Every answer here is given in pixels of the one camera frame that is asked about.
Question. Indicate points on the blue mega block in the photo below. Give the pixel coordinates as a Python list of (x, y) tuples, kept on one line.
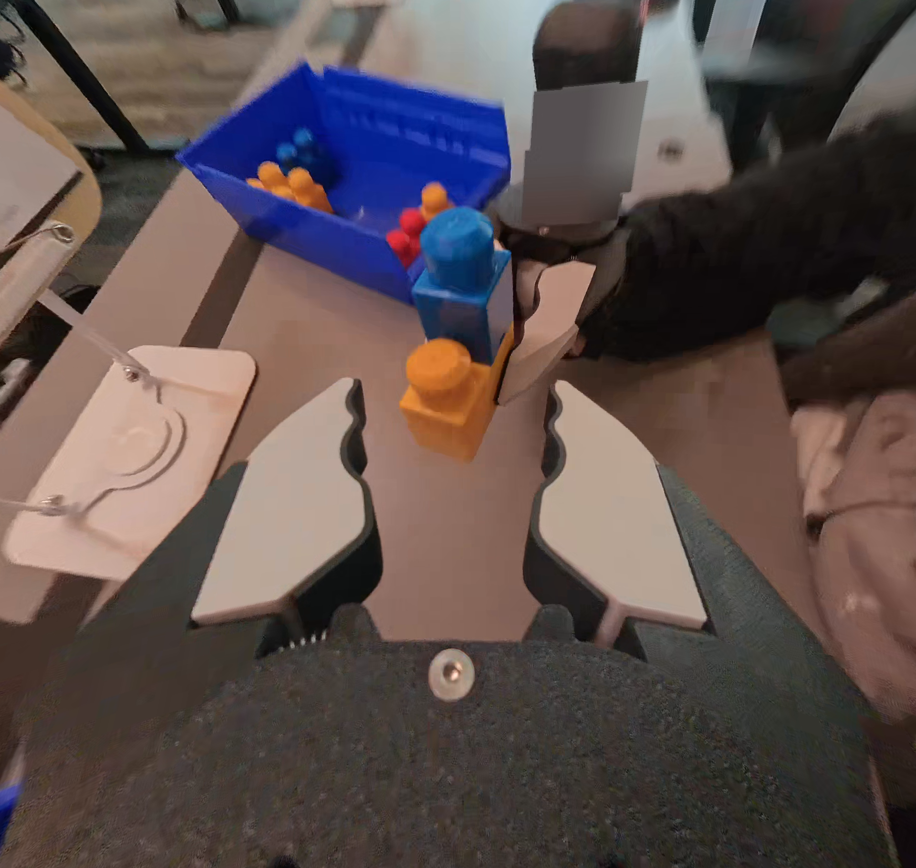
[(454, 310)]

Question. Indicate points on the black fleece jacket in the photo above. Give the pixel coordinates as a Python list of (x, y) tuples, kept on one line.
[(844, 353)]

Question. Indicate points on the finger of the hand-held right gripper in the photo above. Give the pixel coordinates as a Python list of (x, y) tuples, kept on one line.
[(554, 310)]

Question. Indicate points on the orange mega block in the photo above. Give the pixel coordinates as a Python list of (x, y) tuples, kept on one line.
[(444, 417)]

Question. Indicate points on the small round sticker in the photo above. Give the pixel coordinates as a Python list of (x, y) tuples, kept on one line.
[(670, 149)]

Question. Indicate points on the black mesh office chair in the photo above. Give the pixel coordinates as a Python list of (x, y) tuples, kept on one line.
[(823, 24)]

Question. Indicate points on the person's right hand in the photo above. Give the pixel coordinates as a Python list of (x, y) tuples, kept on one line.
[(578, 344)]

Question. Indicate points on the cluster of mega blocks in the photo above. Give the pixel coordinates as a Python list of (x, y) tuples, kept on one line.
[(308, 192)]

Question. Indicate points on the white display stand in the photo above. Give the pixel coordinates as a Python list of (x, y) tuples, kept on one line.
[(143, 453)]

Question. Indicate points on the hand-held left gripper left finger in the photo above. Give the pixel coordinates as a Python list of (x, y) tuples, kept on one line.
[(293, 517)]

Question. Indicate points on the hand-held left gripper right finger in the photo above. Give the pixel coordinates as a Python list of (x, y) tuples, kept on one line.
[(615, 532)]

